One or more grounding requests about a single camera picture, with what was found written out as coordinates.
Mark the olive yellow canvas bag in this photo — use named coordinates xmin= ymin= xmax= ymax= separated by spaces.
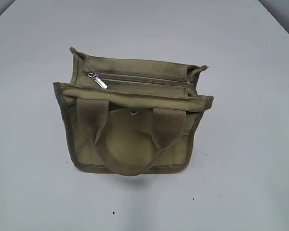
xmin=53 ymin=48 xmax=213 ymax=176

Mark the silver metal zipper pull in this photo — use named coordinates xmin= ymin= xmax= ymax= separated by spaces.
xmin=87 ymin=72 xmax=108 ymax=89

